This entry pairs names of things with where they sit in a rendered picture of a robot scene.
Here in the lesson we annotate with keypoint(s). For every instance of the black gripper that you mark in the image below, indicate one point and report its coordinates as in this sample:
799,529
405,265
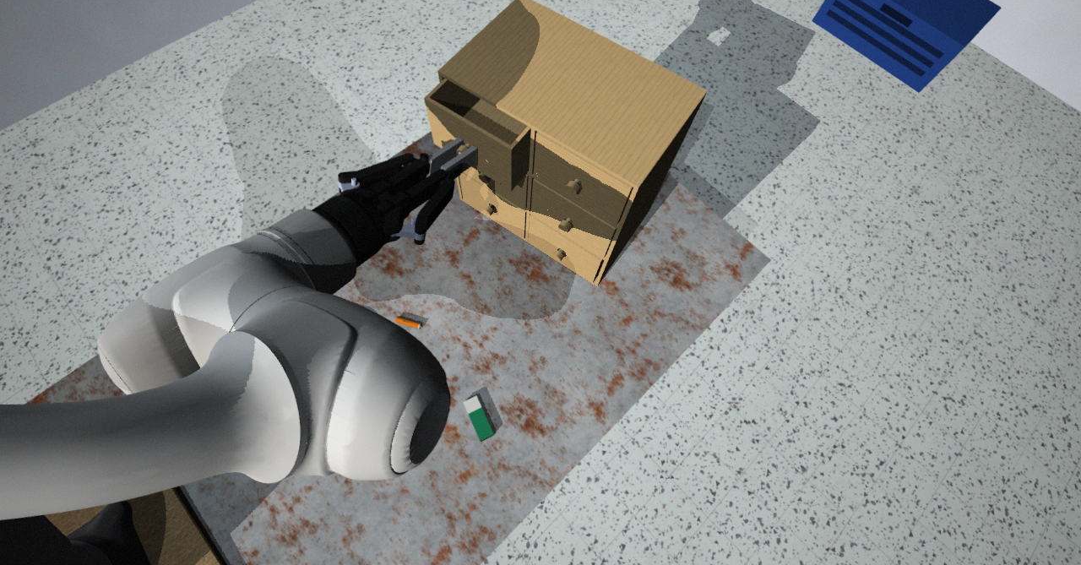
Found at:
388,211

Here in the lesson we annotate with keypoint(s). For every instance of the orange aaa battery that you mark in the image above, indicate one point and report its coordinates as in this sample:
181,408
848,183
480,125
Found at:
408,322

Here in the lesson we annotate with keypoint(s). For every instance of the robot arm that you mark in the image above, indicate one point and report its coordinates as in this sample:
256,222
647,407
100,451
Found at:
312,385

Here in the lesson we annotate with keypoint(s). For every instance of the small wooden chest of drawers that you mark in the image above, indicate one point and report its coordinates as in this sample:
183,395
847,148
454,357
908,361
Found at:
607,104

